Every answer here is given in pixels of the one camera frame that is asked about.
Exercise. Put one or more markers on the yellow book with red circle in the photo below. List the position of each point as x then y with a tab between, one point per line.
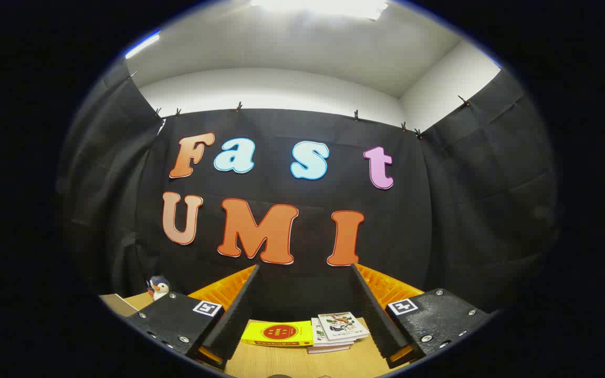
279	333

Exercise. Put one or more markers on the row of black cloth clips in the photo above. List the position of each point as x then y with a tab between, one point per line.
356	115

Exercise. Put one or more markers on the cream fabric storage box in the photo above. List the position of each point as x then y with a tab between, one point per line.
116	304

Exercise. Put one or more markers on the blue white penguin plush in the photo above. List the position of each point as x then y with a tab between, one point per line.
159	287

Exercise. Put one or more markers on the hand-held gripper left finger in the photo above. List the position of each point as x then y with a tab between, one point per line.
234	315

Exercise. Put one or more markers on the ceiling light panel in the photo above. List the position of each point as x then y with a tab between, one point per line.
318	6

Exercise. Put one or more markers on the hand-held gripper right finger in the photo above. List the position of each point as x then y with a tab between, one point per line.
373	315

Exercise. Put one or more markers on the ceiling light strip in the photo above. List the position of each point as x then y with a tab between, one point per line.
142	45

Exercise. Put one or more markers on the white illustrated book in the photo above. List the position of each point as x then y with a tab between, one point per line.
342	325

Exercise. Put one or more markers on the pale pink book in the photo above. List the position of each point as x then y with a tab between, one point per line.
329	349

